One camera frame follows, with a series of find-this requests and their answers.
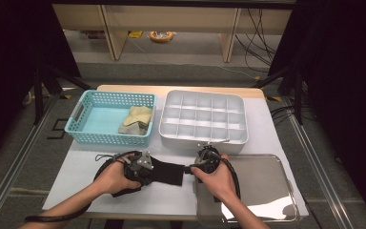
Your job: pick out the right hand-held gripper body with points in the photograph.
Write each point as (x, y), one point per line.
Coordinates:
(208, 159)

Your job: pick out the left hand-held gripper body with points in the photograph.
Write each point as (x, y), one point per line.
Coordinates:
(141, 173)

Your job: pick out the black sock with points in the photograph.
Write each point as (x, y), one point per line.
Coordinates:
(124, 191)
(168, 173)

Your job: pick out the white compartment storage box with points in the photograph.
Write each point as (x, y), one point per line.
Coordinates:
(178, 144)

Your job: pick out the grey sock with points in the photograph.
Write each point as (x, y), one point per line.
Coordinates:
(138, 130)
(124, 129)

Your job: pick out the pale yellow sock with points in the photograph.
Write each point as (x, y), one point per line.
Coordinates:
(136, 119)
(143, 109)

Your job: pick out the transparent box lid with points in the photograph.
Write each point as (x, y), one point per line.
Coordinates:
(267, 178)

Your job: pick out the blue plastic basket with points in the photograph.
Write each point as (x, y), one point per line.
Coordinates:
(101, 117)

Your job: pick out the person's right hand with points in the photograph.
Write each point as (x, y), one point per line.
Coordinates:
(220, 186)

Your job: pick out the black metal stand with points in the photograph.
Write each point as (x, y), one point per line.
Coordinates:
(298, 95)
(38, 95)

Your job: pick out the orange tape roll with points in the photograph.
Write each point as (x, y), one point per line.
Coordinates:
(154, 38)

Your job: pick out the yellow packet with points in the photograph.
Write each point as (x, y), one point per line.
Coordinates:
(135, 34)

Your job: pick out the beige wooden desk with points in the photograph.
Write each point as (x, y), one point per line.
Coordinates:
(171, 19)

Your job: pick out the purple packet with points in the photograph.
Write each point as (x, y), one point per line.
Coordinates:
(96, 35)

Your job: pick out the black curtain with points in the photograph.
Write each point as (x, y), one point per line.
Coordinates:
(346, 95)
(6, 63)

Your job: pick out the aluminium floor rail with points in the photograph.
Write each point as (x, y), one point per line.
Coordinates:
(320, 173)
(14, 168)

